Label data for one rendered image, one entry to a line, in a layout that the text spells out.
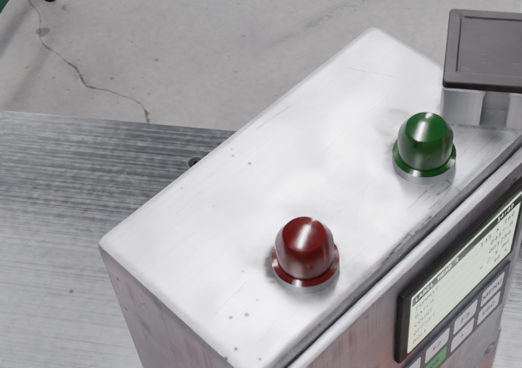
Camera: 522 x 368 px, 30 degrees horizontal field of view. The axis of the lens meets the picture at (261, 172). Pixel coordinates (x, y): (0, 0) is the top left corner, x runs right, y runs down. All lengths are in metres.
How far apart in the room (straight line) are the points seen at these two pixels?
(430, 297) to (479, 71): 0.10
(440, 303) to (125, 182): 0.86
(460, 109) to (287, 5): 2.29
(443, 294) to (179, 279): 0.12
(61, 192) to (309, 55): 1.38
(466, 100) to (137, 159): 0.90
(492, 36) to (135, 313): 0.19
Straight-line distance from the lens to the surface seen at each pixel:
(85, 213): 1.24
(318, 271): 0.36
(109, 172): 1.27
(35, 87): 2.61
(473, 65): 0.41
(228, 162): 0.41
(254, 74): 2.51
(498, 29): 0.43
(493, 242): 0.44
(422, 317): 0.42
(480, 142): 0.42
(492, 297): 0.50
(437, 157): 0.39
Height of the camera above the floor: 1.79
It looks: 51 degrees down
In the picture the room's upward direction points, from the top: 7 degrees counter-clockwise
